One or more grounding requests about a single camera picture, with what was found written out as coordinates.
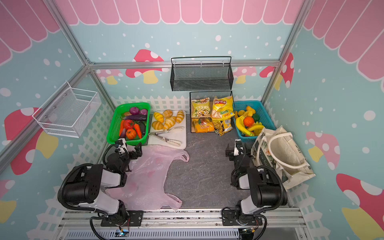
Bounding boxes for canvas tote bag leaf print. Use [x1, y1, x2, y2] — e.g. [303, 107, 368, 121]
[251, 127, 316, 190]

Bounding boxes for pink plastic grocery bag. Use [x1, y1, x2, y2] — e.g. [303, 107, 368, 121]
[106, 145, 190, 211]

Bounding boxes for yellow Lays chips bag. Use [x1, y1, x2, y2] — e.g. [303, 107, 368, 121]
[211, 96, 235, 121]

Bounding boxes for yellow green corn snack bag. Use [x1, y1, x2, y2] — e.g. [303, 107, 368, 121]
[191, 98, 211, 118]

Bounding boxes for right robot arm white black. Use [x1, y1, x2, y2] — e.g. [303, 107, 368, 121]
[221, 140, 288, 226]

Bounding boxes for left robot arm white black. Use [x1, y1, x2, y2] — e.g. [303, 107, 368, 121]
[58, 143, 144, 228]

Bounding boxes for orange pumpkin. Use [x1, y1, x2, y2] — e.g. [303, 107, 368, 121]
[126, 129, 137, 140]

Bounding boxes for yellow banana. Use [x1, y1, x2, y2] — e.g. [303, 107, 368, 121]
[236, 116, 255, 137]

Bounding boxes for orange fruit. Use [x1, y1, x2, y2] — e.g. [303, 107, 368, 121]
[243, 116, 255, 128]

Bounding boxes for yellow noodle snack packet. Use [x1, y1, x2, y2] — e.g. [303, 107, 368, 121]
[213, 119, 233, 136]

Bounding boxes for red tomato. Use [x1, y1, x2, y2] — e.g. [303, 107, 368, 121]
[123, 120, 135, 130]

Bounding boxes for orange carrot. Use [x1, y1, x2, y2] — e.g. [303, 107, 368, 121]
[134, 124, 142, 139]

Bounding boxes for orange yellow candy bag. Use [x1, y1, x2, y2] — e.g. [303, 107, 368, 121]
[192, 118, 215, 133]

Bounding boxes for purple eggplant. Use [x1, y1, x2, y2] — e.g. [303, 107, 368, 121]
[122, 114, 148, 121]

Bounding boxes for bread roll front left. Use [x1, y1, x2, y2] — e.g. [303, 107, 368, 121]
[152, 121, 164, 131]

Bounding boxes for purple onion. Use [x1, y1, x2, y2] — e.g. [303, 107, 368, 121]
[129, 107, 140, 115]
[140, 109, 148, 116]

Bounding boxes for metal tongs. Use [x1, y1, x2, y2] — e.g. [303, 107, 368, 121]
[148, 127, 187, 149]

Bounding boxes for striped bread roll left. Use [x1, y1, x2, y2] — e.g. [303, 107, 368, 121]
[154, 112, 165, 124]

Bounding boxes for striped bread roll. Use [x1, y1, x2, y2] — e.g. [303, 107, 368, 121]
[154, 112, 165, 124]
[163, 116, 176, 130]

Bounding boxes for white bread tray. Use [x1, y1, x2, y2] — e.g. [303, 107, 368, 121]
[148, 110, 187, 150]

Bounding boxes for striped bread roll middle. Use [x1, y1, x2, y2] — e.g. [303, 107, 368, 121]
[163, 116, 176, 130]

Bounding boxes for round bread roll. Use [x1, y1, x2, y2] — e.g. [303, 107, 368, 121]
[163, 110, 173, 119]

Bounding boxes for long bread roll right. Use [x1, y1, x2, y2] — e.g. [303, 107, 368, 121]
[176, 110, 185, 124]

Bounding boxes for white wire wall basket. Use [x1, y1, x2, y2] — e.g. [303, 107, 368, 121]
[32, 82, 102, 138]

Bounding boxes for black wire shelf rack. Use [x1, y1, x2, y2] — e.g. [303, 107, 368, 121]
[190, 91, 235, 136]

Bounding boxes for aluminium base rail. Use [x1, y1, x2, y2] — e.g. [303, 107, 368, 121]
[53, 208, 311, 240]

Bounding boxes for black mesh wall basket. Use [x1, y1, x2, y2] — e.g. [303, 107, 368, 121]
[170, 56, 234, 92]

